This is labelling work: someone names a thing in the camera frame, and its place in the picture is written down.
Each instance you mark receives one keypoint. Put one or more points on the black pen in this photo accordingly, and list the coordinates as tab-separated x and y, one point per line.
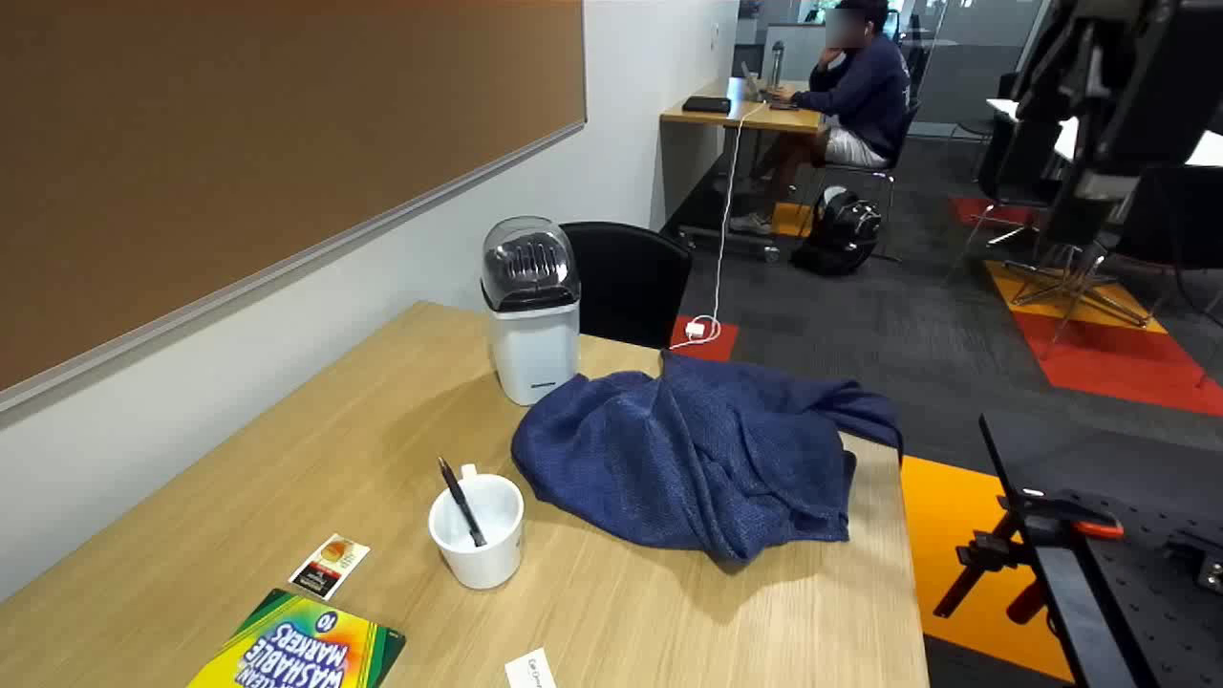
458	503

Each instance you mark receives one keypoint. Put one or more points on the white mug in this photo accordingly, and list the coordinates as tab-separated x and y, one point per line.
482	560

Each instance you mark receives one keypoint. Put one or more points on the black office chair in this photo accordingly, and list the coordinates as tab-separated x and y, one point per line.
633	286

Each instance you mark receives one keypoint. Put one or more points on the white popcorn machine clear dome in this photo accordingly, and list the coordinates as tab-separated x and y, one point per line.
531	344

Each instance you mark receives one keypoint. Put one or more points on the dark blue towel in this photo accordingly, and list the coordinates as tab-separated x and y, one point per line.
700	461

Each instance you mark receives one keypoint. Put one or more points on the red base thin pole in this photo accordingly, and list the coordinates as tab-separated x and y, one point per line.
724	215

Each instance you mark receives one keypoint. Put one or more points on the black backpack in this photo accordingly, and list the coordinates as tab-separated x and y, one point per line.
839	232

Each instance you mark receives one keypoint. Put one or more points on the black laptop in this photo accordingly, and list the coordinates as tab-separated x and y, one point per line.
703	103

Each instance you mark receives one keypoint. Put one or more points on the wooden office desk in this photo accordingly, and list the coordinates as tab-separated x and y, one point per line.
764	121

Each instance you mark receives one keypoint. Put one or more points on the small white paper card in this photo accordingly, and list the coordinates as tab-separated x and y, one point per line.
527	671

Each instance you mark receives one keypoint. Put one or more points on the small sauce packet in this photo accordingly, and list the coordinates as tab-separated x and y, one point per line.
324	568

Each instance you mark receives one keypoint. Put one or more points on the seated person in navy shirt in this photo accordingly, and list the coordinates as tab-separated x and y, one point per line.
872	89

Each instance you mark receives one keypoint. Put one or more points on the brown cork notice board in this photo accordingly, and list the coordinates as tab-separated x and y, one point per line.
254	137

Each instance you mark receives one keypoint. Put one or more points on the green washable markers box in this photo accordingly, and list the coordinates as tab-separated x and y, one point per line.
307	651

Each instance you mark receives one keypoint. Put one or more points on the black perforated breadboard table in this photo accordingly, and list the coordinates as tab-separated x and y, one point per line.
1149	596

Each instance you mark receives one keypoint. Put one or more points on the black camera stand orange clamp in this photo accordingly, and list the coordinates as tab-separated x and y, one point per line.
1035	521

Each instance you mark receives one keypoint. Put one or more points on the black folding chair frame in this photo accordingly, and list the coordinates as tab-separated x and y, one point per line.
1094	192

